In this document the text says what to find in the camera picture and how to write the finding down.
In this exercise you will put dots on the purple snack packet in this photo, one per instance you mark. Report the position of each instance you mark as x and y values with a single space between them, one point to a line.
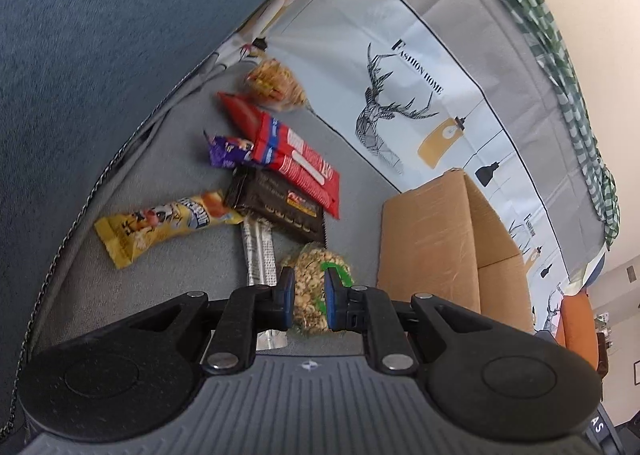
225 151

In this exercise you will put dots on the clear bag of orange crackers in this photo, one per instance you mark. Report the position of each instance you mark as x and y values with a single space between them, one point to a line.
272 82

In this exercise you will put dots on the green checked cloth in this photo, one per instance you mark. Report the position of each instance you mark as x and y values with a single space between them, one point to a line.
550 60

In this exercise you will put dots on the dark brown snack packet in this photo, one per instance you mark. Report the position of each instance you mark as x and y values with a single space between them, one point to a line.
270 202

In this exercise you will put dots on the blue sofa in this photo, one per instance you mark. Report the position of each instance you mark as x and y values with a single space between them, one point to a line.
100 35

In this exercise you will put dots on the red snack packet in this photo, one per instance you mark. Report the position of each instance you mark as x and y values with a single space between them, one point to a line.
295 160

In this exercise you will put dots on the yellow snack packet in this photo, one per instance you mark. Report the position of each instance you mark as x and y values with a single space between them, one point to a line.
160 225

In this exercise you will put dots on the round nut cake packet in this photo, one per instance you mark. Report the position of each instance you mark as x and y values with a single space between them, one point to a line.
310 280

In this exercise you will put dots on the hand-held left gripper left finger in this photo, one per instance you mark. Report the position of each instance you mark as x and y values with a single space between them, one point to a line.
286 301

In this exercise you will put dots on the silver stick packet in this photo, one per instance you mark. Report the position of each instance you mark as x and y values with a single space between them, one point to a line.
260 255

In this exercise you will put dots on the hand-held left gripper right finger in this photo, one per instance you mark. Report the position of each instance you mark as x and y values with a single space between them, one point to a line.
331 301

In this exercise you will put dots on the cardboard box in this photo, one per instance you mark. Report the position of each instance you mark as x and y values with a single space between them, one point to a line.
430 245

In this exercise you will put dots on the blue fabric item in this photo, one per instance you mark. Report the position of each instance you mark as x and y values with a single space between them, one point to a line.
595 275

